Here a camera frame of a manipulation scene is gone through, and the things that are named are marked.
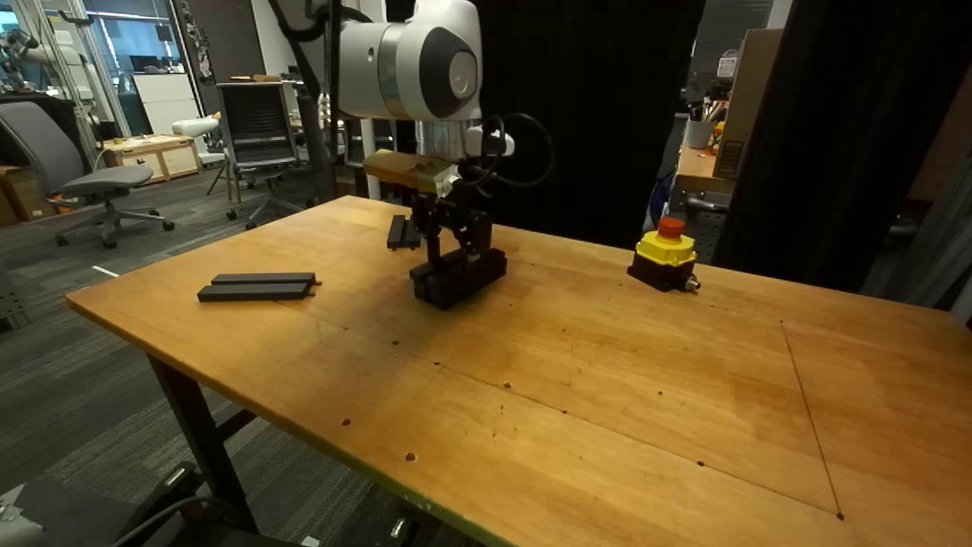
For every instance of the black curtain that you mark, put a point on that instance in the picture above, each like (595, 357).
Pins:
(851, 106)

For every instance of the long black pad front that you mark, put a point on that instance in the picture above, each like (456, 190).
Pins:
(260, 286)

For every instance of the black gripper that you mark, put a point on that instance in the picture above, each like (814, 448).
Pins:
(453, 215)

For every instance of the grey office chair background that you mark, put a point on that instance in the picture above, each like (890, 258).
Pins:
(63, 169)

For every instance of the black table leg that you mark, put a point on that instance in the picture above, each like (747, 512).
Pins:
(207, 440)

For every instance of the beige wrist camera box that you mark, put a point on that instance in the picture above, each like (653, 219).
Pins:
(413, 172)

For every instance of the black rolling cart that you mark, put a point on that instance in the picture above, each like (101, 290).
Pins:
(261, 151)

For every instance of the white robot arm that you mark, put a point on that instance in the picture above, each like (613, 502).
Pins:
(426, 69)

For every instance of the black chair front corner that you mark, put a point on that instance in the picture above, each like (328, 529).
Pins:
(175, 516)

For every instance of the yellow emergency stop button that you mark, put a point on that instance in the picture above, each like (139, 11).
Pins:
(665, 257)

